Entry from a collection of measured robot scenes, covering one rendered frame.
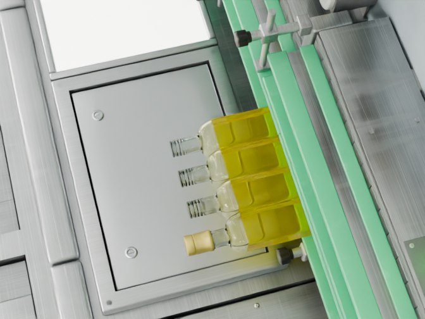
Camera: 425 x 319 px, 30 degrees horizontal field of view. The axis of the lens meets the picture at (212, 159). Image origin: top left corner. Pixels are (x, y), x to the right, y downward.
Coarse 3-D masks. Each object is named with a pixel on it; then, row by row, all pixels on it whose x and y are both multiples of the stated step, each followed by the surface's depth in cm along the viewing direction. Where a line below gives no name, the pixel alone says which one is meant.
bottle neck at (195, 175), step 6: (186, 168) 133; (192, 168) 133; (198, 168) 133; (204, 168) 133; (180, 174) 132; (186, 174) 132; (192, 174) 132; (198, 174) 132; (204, 174) 133; (180, 180) 134; (186, 180) 132; (192, 180) 132; (198, 180) 133; (204, 180) 133; (186, 186) 133
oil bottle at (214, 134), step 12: (264, 108) 136; (216, 120) 135; (228, 120) 135; (240, 120) 135; (252, 120) 135; (264, 120) 136; (204, 132) 134; (216, 132) 134; (228, 132) 134; (240, 132) 134; (252, 132) 135; (264, 132) 135; (276, 132) 135; (204, 144) 134; (216, 144) 133; (228, 144) 134
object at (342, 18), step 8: (320, 16) 129; (328, 16) 129; (336, 16) 129; (344, 16) 129; (312, 24) 128; (320, 24) 128; (328, 24) 129; (336, 24) 129; (344, 24) 129; (312, 32) 128; (304, 40) 134; (312, 40) 130
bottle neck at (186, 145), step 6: (186, 138) 135; (192, 138) 135; (174, 144) 135; (180, 144) 135; (186, 144) 135; (192, 144) 135; (198, 144) 135; (174, 150) 134; (180, 150) 135; (186, 150) 135; (192, 150) 135; (198, 150) 136; (174, 156) 135
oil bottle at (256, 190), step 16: (256, 176) 131; (272, 176) 131; (288, 176) 131; (224, 192) 130; (240, 192) 129; (256, 192) 130; (272, 192) 130; (288, 192) 130; (224, 208) 129; (240, 208) 129
